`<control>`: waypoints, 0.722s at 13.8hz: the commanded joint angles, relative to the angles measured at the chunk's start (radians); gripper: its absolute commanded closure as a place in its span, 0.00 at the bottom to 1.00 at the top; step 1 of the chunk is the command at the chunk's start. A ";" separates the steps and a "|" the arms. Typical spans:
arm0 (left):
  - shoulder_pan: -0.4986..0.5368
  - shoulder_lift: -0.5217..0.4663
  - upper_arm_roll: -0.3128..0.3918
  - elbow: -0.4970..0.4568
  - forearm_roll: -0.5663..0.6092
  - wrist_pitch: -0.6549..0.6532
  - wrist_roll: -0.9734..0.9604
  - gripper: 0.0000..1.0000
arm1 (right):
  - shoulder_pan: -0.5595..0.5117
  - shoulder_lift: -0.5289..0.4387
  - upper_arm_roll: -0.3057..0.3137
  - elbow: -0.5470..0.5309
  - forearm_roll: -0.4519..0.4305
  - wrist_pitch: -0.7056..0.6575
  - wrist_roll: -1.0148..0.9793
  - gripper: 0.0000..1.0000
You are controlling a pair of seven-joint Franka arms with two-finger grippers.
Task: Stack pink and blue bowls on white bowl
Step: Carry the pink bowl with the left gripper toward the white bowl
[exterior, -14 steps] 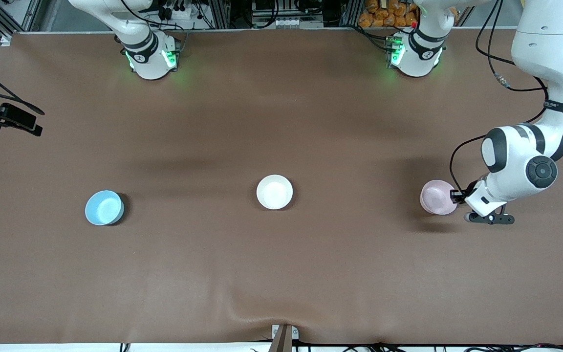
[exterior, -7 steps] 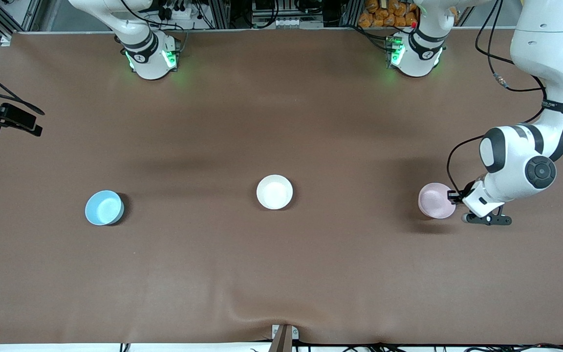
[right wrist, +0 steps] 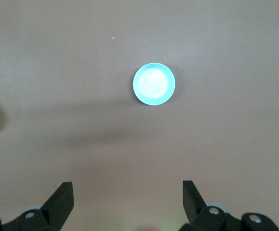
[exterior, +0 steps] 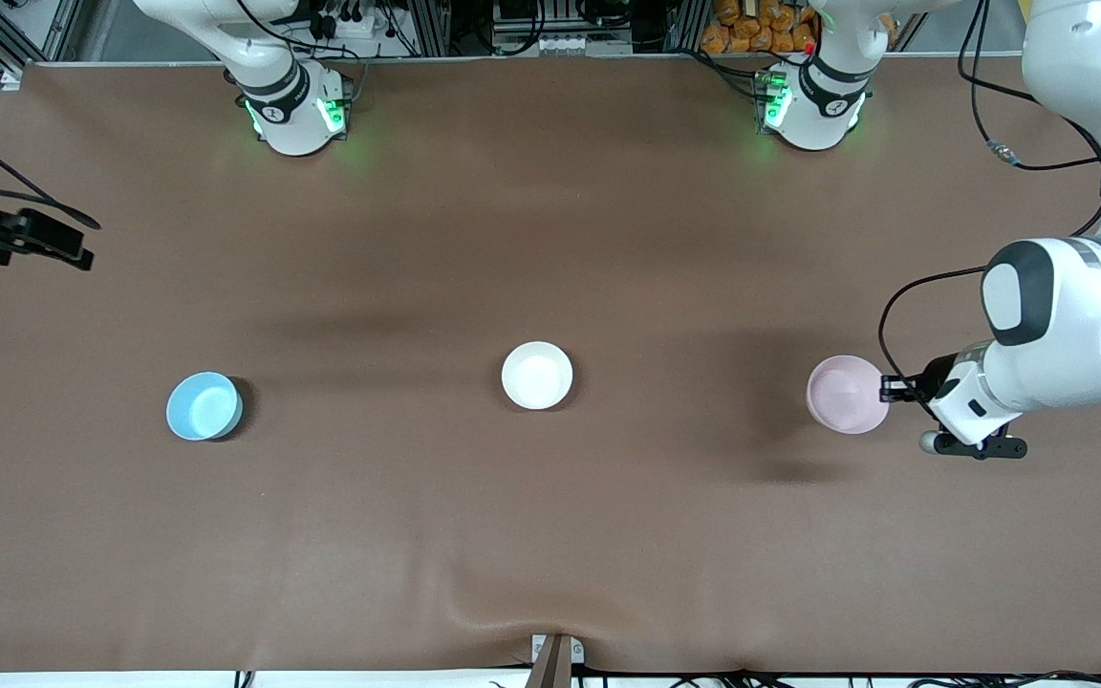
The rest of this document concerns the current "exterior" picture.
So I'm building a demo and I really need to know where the pink bowl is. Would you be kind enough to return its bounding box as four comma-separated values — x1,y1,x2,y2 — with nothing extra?
806,355,892,436

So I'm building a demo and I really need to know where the blue bowl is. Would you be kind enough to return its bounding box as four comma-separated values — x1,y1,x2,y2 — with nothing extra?
165,372,245,442

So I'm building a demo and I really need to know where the white bowl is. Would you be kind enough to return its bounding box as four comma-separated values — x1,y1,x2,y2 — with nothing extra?
501,341,574,412

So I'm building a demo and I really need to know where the brown table mat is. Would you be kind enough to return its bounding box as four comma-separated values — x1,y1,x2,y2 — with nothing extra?
0,55,1101,676

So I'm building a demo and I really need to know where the orange snack pile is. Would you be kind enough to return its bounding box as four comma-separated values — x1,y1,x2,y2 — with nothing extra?
701,0,821,55

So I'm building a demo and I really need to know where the metal table clamp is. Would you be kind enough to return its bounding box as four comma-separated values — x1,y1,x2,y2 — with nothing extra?
530,633,586,688

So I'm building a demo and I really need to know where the white power strip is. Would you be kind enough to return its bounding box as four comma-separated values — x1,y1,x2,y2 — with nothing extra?
533,32,636,55

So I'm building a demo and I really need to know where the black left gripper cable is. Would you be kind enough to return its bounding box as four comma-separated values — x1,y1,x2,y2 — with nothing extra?
877,266,991,385

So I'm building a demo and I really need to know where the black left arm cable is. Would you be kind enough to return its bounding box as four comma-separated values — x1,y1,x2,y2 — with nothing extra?
955,0,1101,240

